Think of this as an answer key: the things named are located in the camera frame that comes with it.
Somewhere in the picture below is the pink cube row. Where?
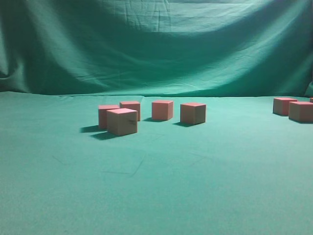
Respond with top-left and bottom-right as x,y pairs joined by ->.
152,100 -> 174,120

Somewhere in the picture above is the pink wooden cube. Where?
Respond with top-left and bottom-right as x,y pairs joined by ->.
180,102 -> 206,125

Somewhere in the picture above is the pink cube with mark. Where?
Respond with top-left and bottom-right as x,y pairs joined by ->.
107,108 -> 138,136

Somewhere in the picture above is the green table cloth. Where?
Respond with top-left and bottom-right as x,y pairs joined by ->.
0,92 -> 313,235

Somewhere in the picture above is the green backdrop cloth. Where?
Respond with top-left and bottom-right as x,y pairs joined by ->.
0,0 -> 313,97

